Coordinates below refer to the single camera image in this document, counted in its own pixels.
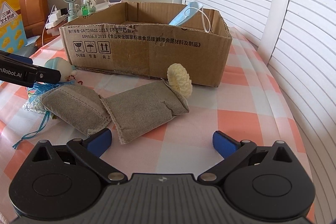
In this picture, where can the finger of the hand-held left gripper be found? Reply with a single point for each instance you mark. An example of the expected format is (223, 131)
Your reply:
(48, 75)
(19, 58)

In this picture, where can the green bottle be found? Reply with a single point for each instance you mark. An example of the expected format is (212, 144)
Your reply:
(85, 8)

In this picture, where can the light blue plush toy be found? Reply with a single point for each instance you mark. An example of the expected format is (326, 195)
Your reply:
(64, 66)

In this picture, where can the white charger plug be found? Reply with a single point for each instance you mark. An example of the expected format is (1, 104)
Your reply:
(56, 16)

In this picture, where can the wooden nightstand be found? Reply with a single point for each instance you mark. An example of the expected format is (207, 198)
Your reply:
(53, 33)

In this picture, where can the patterned fabric sachet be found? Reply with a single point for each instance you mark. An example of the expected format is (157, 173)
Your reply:
(32, 106)

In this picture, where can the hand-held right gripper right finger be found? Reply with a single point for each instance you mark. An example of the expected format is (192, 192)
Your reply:
(223, 144)

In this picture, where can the brown cardboard box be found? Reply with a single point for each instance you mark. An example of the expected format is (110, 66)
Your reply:
(157, 61)

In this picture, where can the blue face mask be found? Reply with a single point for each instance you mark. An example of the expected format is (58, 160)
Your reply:
(186, 14)

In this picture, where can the cream knitted scrunchie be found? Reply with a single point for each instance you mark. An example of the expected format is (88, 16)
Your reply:
(178, 79)

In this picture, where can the yellow blue printed bag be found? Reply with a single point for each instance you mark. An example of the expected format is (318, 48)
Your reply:
(10, 29)

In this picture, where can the grey blue bedsheet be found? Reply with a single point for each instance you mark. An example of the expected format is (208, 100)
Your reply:
(34, 45)

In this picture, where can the pink white checked tablecloth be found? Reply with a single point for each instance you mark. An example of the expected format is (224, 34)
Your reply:
(236, 113)

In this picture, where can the grey fabric pouch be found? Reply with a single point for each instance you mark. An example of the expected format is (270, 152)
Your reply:
(141, 111)
(76, 108)

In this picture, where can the pale green cup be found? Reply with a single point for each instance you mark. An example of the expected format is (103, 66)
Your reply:
(92, 7)

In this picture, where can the white power strip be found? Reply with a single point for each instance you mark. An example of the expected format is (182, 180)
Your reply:
(53, 24)

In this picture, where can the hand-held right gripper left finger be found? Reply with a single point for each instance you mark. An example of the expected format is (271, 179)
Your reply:
(101, 141)

